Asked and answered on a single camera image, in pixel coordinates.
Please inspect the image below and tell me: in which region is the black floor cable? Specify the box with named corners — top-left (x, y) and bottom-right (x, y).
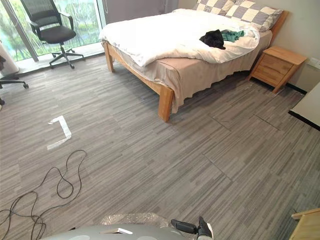
top-left (0, 149), bottom-right (88, 240)

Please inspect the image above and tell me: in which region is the checkered grey cream pillow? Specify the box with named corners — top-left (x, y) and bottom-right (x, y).
top-left (194, 0), bottom-right (238, 15)
top-left (224, 0), bottom-right (284, 33)

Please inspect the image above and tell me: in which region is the black mesh office chair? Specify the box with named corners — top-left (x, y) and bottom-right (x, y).
top-left (19, 0), bottom-right (86, 70)

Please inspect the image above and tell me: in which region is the white laundry hamper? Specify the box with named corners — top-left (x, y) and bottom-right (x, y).
top-left (0, 39), bottom-right (20, 76)

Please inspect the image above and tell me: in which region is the black garment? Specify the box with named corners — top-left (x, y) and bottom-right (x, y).
top-left (199, 29), bottom-right (227, 51)

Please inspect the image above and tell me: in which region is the black chair wheel base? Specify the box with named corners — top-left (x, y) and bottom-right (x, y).
top-left (0, 72), bottom-right (30, 106)

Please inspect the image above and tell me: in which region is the white floor tape mark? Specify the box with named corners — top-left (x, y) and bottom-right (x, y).
top-left (46, 115), bottom-right (73, 151)

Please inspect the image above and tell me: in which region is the light wooden furniture piece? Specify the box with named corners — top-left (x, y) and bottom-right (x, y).
top-left (291, 207), bottom-right (320, 240)

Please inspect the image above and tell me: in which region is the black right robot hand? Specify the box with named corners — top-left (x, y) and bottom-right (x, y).
top-left (170, 216), bottom-right (214, 239)

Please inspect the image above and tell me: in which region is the white quilt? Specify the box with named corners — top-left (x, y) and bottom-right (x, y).
top-left (99, 8), bottom-right (261, 68)

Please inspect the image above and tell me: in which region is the glass sliding door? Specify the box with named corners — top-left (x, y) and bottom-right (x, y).
top-left (0, 0), bottom-right (107, 63)

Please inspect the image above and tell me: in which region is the wooden bed frame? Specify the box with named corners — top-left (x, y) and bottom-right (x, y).
top-left (101, 9), bottom-right (289, 123)

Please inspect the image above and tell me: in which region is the wooden nightstand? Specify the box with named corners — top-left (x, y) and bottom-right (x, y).
top-left (247, 45), bottom-right (308, 94)

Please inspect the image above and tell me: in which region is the green garment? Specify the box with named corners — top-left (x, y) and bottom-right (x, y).
top-left (220, 29), bottom-right (245, 43)

